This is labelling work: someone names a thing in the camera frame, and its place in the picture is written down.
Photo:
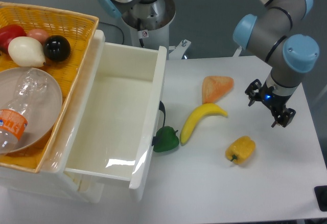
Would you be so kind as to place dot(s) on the yellow woven basket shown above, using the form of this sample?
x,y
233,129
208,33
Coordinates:
x,y
65,66

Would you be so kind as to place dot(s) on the pink peach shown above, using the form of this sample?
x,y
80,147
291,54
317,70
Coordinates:
x,y
39,34

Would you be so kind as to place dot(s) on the yellow bell pepper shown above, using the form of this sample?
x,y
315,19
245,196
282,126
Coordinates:
x,y
240,150

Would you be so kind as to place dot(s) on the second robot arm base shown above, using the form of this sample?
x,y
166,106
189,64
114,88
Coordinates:
x,y
148,22

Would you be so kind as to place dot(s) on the clear plastic bottle orange label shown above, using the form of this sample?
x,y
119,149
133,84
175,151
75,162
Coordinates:
x,y
30,90

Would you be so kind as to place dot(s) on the green bell pepper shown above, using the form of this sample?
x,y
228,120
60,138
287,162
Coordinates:
x,y
166,139

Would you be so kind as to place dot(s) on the yellow banana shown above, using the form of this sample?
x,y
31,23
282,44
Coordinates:
x,y
207,109

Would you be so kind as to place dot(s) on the black object at table edge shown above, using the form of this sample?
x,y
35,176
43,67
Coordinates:
x,y
321,196

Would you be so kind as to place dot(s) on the white drawer cabinet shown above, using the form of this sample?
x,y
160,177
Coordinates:
x,y
53,179

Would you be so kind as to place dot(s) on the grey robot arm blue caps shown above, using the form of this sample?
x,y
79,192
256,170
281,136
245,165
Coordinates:
x,y
290,57

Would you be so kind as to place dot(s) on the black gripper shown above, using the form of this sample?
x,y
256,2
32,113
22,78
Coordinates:
x,y
274,97

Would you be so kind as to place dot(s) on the orange triangular bread slice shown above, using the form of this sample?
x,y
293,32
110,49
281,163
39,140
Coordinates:
x,y
215,87

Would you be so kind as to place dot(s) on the black round fruit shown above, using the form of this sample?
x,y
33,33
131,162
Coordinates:
x,y
57,48

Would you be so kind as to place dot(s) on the red pepper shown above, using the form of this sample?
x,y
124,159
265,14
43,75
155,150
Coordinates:
x,y
8,33

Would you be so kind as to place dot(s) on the beige plate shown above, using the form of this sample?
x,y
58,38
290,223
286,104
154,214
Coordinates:
x,y
43,118

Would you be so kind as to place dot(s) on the white pear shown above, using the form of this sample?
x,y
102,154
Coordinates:
x,y
26,52

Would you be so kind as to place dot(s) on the white open drawer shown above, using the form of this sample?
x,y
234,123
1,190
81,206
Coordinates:
x,y
113,143

